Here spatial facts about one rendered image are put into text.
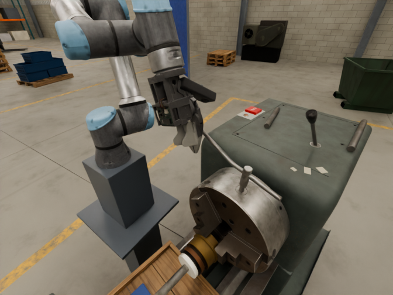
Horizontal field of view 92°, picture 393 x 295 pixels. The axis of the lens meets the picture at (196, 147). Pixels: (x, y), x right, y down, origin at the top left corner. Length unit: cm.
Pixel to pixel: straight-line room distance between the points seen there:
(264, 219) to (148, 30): 51
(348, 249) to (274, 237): 169
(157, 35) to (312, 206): 57
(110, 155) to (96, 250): 128
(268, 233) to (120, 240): 73
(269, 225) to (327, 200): 17
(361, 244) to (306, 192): 175
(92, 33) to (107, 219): 91
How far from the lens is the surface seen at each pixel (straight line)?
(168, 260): 83
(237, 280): 84
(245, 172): 50
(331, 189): 64
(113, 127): 82
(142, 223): 110
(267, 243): 57
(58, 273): 206
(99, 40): 51
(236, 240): 62
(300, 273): 130
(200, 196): 58
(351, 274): 213
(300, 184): 63
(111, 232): 112
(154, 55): 44
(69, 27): 52
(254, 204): 55
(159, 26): 45
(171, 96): 44
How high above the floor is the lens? 164
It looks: 35 degrees down
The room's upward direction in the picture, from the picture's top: straight up
